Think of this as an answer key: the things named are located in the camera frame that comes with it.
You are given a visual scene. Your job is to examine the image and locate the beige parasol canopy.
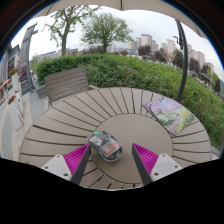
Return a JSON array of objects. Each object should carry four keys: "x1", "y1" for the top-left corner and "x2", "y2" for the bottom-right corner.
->
[{"x1": 33, "y1": 0, "x2": 208, "y2": 39}]

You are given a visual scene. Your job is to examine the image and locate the dark curved parasol pole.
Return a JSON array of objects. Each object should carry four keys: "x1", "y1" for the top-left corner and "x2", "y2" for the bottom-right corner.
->
[{"x1": 174, "y1": 19, "x2": 189, "y2": 104}]

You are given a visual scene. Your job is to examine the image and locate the white planter box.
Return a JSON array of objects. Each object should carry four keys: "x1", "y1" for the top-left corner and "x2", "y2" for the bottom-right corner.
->
[{"x1": 7, "y1": 94, "x2": 25, "y2": 131}]

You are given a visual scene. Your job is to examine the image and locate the grey slatted wooden chair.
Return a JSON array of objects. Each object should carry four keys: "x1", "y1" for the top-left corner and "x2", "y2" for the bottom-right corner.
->
[{"x1": 43, "y1": 66, "x2": 98, "y2": 107}]

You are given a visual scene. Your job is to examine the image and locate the thin-trunked leafy tree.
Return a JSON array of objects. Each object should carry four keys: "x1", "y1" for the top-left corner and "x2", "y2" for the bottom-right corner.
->
[{"x1": 44, "y1": 4, "x2": 101, "y2": 57}]

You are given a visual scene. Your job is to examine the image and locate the group of high-rise buildings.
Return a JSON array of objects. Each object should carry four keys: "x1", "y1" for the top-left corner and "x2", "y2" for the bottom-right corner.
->
[{"x1": 128, "y1": 33, "x2": 216, "y2": 74}]

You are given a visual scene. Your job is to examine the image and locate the dark sign pillar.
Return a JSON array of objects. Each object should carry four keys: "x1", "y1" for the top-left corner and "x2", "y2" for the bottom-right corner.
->
[{"x1": 18, "y1": 23, "x2": 39, "y2": 96}]

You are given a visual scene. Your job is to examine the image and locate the transparent grey computer mouse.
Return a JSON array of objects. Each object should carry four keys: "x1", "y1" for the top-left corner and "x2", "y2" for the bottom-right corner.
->
[{"x1": 86, "y1": 130, "x2": 124, "y2": 163}]

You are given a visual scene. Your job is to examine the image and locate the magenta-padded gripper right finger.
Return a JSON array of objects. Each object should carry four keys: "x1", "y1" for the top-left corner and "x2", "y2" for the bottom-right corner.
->
[{"x1": 131, "y1": 143, "x2": 184, "y2": 186}]

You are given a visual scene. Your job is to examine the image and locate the floral print mouse pad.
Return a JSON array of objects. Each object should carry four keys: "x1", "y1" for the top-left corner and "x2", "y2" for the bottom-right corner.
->
[{"x1": 142, "y1": 97, "x2": 196, "y2": 136}]

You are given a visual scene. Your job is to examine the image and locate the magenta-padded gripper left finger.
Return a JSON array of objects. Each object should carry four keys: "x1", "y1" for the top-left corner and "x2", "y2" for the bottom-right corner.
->
[{"x1": 41, "y1": 143, "x2": 92, "y2": 186}]

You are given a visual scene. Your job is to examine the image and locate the green hedge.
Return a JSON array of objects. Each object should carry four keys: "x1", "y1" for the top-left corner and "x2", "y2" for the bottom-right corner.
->
[{"x1": 34, "y1": 53, "x2": 224, "y2": 151}]

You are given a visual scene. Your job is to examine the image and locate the round-crowned green tree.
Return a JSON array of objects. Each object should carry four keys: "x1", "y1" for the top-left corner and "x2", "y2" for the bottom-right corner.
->
[{"x1": 80, "y1": 12, "x2": 134, "y2": 54}]

